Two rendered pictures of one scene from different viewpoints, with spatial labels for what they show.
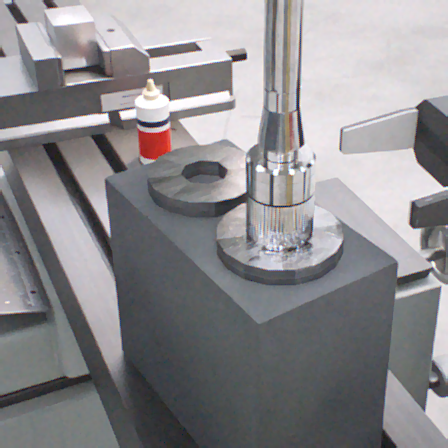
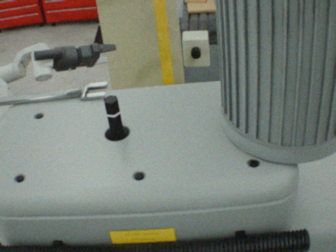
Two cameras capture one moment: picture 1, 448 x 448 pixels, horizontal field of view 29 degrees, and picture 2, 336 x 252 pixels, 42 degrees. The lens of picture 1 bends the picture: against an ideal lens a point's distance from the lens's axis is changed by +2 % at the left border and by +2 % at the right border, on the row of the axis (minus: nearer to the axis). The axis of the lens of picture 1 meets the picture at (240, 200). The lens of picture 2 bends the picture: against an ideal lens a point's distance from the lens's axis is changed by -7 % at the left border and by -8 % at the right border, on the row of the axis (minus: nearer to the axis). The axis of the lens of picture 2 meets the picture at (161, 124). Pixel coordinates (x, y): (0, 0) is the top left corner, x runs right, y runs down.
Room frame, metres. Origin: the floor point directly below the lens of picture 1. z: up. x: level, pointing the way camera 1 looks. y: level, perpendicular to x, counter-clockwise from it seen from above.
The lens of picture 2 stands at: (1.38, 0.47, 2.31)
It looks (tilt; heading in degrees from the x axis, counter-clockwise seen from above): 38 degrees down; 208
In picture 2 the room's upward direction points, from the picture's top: 7 degrees counter-clockwise
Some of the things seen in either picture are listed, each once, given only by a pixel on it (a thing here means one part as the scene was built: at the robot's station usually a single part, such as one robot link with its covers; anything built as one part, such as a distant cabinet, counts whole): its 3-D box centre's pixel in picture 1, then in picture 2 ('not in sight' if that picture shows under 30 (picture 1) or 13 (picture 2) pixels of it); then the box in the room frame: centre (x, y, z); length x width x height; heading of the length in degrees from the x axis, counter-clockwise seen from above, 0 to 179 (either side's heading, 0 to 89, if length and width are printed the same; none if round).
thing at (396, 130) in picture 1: (376, 131); not in sight; (0.59, -0.10, 1.14); 0.06 x 0.02 x 0.03; 109
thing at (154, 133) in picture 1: (153, 121); not in sight; (0.95, 0.11, 0.96); 0.04 x 0.04 x 0.11
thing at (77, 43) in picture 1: (71, 37); not in sight; (1.09, 0.22, 1.01); 0.06 x 0.05 x 0.06; 21
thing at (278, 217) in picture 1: (279, 200); not in sight; (0.50, -0.03, 1.13); 0.05 x 0.05 x 0.05
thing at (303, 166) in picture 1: (280, 160); not in sight; (0.50, -0.03, 1.16); 0.05 x 0.05 x 0.01
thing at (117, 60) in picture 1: (115, 43); not in sight; (1.11, 0.17, 0.99); 0.12 x 0.06 x 0.04; 21
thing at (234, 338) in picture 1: (241, 304); not in sight; (0.54, 0.00, 1.00); 0.22 x 0.12 x 0.20; 34
